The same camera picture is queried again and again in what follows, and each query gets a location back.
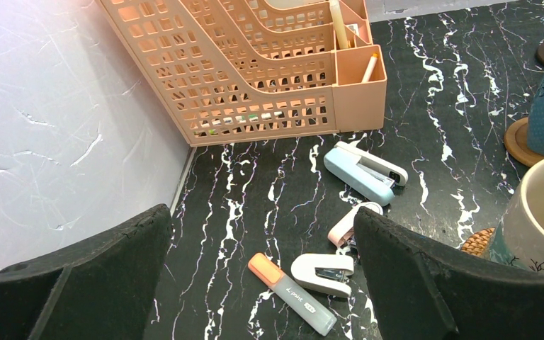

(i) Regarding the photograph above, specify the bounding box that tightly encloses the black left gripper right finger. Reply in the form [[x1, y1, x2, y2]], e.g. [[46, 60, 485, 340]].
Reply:
[[353, 208, 544, 339]]

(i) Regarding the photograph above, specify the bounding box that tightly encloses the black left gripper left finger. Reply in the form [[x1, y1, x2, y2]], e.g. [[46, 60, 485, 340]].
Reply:
[[0, 204, 172, 339]]

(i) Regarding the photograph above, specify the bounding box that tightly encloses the woven rattan coaster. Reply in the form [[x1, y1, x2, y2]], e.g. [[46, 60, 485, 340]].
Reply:
[[460, 227, 495, 257]]

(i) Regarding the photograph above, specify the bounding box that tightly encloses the large beige floral mug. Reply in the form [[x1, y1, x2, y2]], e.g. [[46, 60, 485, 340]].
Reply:
[[481, 160, 544, 273]]

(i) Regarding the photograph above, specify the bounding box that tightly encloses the light wooden coaster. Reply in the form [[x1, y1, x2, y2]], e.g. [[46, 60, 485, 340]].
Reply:
[[504, 118, 544, 167]]

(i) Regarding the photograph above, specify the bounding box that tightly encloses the white and pink stapler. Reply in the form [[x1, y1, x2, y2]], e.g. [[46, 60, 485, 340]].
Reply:
[[327, 202, 383, 248]]

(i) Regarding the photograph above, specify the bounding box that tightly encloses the light blue stapler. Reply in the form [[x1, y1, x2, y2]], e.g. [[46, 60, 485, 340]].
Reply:
[[324, 141, 409, 206]]

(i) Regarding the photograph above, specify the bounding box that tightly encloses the grey and orange stapler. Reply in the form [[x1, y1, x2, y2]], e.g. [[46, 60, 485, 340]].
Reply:
[[248, 253, 337, 336]]

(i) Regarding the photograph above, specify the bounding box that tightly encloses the orange plastic file organizer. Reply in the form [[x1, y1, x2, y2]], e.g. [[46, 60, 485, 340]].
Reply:
[[99, 1, 387, 147]]

